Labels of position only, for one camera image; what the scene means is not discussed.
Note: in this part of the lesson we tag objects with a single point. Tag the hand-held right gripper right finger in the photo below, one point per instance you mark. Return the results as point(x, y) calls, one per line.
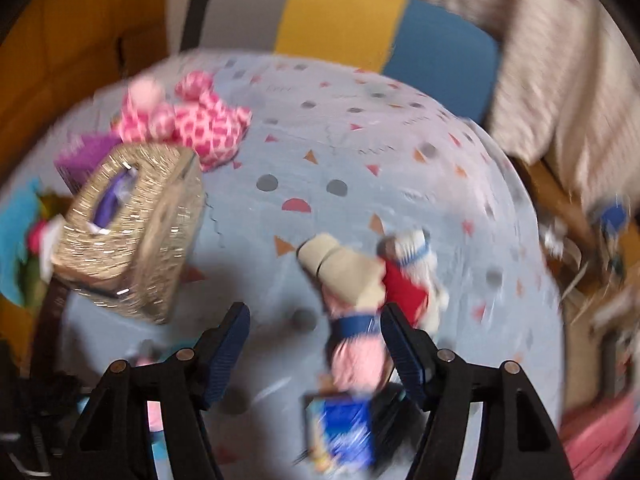
point(402, 355)

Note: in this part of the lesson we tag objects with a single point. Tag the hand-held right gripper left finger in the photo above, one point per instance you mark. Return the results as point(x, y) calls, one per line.
point(227, 355)

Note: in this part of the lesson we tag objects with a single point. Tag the pink towel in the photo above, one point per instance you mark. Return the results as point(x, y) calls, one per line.
point(355, 360)

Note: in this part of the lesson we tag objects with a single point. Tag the red dressed plush doll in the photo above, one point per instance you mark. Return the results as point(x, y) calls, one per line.
point(405, 285)

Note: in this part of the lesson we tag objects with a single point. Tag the large blue plush toy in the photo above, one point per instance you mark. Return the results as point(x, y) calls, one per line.
point(15, 225)

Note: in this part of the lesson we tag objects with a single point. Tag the blue tissue packet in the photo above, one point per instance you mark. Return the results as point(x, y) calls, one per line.
point(342, 425)

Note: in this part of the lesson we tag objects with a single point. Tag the ornate silver tissue box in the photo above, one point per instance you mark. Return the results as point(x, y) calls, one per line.
point(150, 240)

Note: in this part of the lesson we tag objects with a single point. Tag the pink cloth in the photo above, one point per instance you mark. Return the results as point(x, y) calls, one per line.
point(595, 440)

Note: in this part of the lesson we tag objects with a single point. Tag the pink spotted plush toy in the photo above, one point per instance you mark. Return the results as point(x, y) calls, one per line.
point(205, 125)

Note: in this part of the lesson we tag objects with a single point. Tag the purple cardboard box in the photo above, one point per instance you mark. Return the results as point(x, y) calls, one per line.
point(85, 152)

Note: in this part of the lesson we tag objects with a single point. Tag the blue stool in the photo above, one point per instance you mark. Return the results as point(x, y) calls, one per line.
point(614, 217)

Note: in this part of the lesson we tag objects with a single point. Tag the pink printed curtain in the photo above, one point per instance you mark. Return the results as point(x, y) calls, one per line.
point(550, 85)

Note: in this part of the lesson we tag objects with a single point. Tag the grey yellow blue chair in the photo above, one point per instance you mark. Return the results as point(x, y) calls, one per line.
point(340, 20)

